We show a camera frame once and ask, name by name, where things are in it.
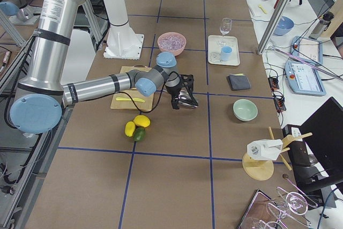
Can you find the grey folded cloth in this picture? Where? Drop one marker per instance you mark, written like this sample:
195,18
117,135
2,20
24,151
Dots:
237,84

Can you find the green avocado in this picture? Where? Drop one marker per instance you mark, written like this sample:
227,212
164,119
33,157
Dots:
139,134

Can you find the blue bowl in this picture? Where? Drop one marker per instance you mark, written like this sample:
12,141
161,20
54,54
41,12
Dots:
284,26

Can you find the steel ice scoop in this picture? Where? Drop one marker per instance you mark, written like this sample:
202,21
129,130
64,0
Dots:
184,99

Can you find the water bottle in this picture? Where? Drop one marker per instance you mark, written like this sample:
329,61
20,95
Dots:
323,24

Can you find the yellow plastic spoon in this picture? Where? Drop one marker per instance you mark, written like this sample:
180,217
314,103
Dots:
262,9

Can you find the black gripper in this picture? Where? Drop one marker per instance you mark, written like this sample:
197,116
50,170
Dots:
173,90

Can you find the white plastic chair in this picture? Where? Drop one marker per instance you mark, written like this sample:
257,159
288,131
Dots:
79,58

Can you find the wooden cutting board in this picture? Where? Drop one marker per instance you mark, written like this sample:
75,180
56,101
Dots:
122,101

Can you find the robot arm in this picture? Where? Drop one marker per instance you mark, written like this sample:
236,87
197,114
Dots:
40,96

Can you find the white bear tray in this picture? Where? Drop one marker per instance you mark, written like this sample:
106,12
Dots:
214,50

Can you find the teach pendant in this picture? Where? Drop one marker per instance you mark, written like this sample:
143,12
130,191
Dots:
303,79
307,49

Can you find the far teach pendant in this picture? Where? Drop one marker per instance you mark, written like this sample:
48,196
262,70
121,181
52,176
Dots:
307,49

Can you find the yellow cloth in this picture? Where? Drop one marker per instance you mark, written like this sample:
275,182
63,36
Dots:
236,75

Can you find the green bowl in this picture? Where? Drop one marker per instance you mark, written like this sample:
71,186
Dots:
245,110

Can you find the black monitor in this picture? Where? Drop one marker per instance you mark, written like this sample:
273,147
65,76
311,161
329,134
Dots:
325,124

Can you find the pink bowl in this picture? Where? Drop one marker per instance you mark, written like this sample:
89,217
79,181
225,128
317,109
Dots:
175,52

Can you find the clear wine glass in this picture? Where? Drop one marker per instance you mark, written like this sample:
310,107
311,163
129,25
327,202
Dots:
225,28

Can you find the wooden stand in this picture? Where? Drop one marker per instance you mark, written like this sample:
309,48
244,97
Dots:
260,155

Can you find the dark tray with red rim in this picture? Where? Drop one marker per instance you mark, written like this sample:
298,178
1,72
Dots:
256,214

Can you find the pile of ice cubes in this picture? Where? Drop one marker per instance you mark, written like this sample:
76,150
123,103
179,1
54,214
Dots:
172,42

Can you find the yellow plastic knife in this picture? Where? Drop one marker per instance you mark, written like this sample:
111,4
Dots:
131,99

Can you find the yellow lemon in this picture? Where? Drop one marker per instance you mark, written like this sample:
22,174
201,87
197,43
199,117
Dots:
142,121

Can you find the near teach pendant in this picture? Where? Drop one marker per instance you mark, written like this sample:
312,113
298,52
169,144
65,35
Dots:
303,79

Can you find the blue cup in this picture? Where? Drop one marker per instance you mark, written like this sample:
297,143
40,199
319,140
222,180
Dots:
225,53

